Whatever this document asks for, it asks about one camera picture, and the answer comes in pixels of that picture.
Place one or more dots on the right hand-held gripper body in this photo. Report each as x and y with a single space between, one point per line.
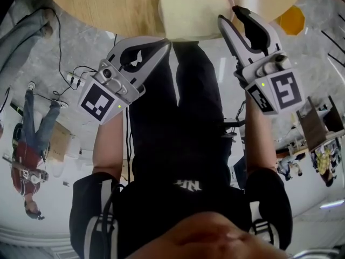
280 90

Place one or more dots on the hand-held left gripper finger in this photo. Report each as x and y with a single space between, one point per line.
121 46
156 62

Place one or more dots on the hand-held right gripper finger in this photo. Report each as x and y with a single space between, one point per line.
237 46
270 34

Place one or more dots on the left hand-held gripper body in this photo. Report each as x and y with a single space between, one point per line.
99 101

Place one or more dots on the bread slice with brown crust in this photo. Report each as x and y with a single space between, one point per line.
191 15

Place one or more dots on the person's right forearm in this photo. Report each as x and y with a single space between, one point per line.
260 139

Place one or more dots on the person's left forearm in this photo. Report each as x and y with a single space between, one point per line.
109 144

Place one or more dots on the yellow waste bin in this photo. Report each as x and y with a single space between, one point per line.
292 20

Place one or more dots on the round light wooden table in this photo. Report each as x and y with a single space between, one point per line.
107 7

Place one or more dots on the dark wooden furniture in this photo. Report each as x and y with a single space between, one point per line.
318 125

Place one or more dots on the brown cardboard box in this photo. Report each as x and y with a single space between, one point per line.
60 142

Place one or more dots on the person's black trousers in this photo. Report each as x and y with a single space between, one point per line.
188 112

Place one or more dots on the black metal chair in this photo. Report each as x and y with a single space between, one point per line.
335 50

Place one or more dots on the person's black shirt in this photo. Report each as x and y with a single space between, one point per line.
151 206

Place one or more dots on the person's head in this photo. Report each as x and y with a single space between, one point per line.
221 239

